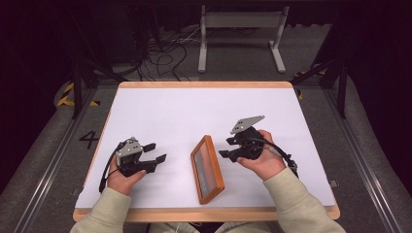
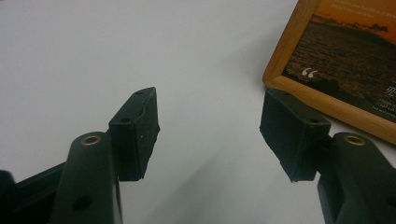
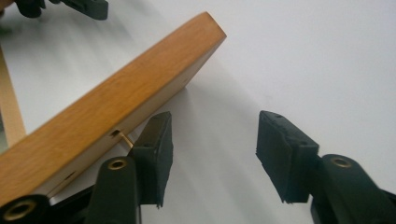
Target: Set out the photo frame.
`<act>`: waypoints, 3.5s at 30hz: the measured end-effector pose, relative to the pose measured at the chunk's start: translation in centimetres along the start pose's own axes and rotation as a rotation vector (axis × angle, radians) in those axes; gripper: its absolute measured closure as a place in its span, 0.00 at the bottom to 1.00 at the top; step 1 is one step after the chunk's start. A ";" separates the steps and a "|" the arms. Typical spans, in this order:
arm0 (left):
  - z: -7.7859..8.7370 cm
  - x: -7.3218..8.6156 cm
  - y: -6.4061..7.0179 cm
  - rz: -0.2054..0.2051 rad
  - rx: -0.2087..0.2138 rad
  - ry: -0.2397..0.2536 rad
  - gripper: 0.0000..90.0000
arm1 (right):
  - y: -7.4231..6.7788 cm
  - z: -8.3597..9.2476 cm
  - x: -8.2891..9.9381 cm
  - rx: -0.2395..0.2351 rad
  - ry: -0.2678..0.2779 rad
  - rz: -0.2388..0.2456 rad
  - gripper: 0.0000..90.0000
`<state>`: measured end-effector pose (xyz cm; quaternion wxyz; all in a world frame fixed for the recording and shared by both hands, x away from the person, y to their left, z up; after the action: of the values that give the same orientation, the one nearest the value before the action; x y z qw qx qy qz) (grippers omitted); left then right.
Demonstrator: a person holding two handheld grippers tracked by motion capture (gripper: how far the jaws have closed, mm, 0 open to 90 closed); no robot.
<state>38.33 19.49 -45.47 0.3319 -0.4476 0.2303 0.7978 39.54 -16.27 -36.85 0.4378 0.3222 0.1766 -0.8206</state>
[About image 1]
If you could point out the person's left hand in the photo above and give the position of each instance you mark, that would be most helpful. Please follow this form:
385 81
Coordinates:
120 182

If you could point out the white metal table stand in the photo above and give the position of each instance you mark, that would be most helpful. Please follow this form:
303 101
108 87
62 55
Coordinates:
241 20

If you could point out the yellow black floor tape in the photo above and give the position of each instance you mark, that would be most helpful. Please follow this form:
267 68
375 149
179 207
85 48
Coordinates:
66 93
300 94

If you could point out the person's left leg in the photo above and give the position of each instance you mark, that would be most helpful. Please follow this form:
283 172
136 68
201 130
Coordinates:
175 228

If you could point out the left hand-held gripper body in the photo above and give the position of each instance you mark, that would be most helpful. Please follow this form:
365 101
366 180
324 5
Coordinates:
130 152

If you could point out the person's right hand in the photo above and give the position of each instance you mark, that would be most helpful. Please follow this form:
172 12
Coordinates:
267 165

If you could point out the person's leg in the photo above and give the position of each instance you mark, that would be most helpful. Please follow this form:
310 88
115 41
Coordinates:
175 228
246 227

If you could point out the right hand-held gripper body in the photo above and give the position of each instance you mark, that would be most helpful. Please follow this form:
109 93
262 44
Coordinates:
247 145

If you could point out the wooden picture frame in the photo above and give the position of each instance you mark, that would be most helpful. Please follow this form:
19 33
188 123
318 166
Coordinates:
207 171

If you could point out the person's right leg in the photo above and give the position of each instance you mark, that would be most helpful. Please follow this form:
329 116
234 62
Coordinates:
246 227

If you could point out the grey metal floor rail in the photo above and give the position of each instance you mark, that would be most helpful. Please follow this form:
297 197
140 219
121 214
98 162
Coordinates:
48 171
362 152

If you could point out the black metal stand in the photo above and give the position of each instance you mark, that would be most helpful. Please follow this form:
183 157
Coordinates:
341 90
77 90

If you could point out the small grey floor bracket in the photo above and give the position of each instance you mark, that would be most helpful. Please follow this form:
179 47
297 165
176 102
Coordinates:
76 192
333 183

